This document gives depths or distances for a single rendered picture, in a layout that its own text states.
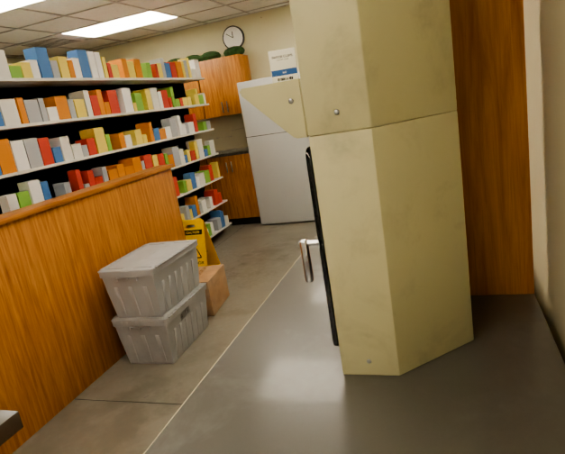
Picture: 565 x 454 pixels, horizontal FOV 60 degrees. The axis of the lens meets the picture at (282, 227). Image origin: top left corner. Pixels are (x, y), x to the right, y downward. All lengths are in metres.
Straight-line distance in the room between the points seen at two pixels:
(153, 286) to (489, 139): 2.30
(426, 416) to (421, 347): 0.16
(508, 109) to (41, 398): 2.68
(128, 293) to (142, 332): 0.27
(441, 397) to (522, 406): 0.13
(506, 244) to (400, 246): 0.42
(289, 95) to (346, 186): 0.19
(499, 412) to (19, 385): 2.51
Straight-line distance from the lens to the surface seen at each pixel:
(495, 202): 1.26
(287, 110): 0.88
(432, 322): 1.02
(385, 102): 0.88
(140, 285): 3.14
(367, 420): 0.90
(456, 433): 0.87
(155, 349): 3.31
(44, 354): 3.10
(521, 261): 1.30
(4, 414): 1.25
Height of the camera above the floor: 1.47
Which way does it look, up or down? 14 degrees down
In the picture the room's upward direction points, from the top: 9 degrees counter-clockwise
